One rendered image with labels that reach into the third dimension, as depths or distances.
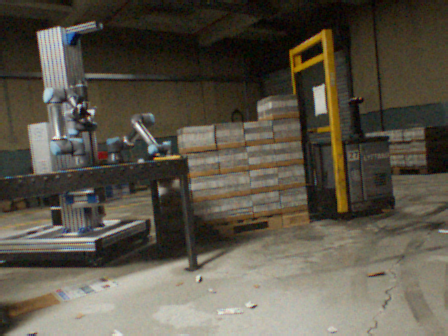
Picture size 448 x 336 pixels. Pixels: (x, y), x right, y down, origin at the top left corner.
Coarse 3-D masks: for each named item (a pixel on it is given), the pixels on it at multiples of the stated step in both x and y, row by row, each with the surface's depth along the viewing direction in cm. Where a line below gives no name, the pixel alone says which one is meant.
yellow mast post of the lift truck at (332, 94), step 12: (324, 36) 380; (324, 48) 381; (324, 60) 384; (336, 84) 384; (336, 96) 384; (336, 108) 384; (336, 120) 384; (336, 132) 385; (336, 144) 385; (336, 156) 385; (336, 168) 386; (336, 180) 388; (336, 192) 391
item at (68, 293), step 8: (96, 280) 282; (104, 280) 280; (112, 280) 278; (64, 288) 271; (72, 288) 270; (80, 288) 269; (88, 288) 267; (96, 288) 265; (104, 288) 263; (64, 296) 256; (72, 296) 254; (80, 296) 253
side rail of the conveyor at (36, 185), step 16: (176, 160) 278; (32, 176) 225; (48, 176) 230; (64, 176) 235; (80, 176) 240; (96, 176) 246; (112, 176) 251; (128, 176) 257; (144, 176) 264; (160, 176) 271; (0, 192) 216; (16, 192) 220; (32, 192) 225; (48, 192) 230
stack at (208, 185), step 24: (192, 168) 364; (216, 168) 371; (264, 168) 388; (168, 192) 358; (192, 192) 365; (216, 192) 371; (264, 192) 386; (168, 216) 359; (192, 216) 365; (216, 216) 371; (264, 216) 387; (168, 240) 359
